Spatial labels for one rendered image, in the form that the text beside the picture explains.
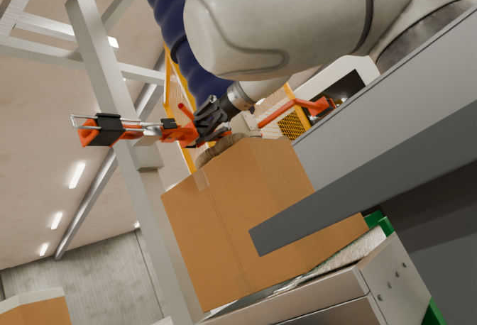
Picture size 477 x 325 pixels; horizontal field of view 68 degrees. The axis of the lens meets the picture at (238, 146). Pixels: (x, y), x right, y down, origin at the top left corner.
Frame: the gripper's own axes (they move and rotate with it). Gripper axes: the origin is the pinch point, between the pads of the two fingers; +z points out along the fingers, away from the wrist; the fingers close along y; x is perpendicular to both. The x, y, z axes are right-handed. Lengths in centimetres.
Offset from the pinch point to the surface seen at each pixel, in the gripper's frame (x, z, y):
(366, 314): -12, -33, 64
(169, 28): 14, 1, -53
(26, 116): 164, 406, -284
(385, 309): -6, -34, 65
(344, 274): -12, -32, 55
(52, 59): 82, 183, -196
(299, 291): -12, -20, 55
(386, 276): 4, -34, 61
